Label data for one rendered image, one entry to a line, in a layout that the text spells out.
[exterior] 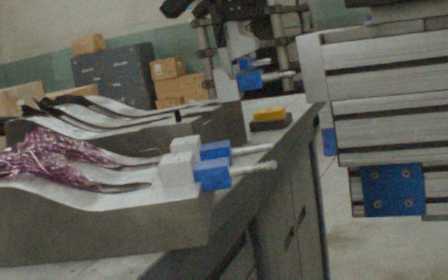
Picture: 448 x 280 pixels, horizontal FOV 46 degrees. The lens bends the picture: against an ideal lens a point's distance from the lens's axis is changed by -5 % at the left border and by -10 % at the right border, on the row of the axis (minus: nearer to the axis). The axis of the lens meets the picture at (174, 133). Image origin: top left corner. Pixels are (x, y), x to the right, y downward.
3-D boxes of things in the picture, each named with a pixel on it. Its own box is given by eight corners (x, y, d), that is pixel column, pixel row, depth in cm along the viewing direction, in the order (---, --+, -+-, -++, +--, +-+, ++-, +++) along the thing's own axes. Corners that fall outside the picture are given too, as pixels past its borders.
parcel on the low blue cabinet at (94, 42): (107, 50, 851) (104, 32, 846) (95, 52, 822) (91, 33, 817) (85, 55, 871) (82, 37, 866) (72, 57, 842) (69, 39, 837)
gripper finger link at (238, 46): (258, 73, 86) (249, 15, 86) (221, 78, 87) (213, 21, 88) (261, 75, 89) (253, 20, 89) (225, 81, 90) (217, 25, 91)
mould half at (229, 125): (247, 140, 112) (235, 72, 110) (201, 178, 88) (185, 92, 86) (45, 161, 133) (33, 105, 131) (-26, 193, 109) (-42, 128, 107)
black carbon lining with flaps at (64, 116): (202, 115, 108) (193, 65, 106) (168, 133, 93) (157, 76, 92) (55, 134, 122) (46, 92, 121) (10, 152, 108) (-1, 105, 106)
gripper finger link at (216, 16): (224, 45, 86) (216, -9, 86) (215, 46, 86) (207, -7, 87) (230, 50, 90) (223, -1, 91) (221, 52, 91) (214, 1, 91)
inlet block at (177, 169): (278, 180, 68) (272, 137, 67) (281, 192, 63) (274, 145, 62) (172, 198, 69) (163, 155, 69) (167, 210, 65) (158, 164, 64)
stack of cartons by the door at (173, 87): (222, 109, 799) (211, 50, 786) (213, 113, 771) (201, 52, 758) (168, 115, 840) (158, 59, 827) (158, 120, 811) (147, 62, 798)
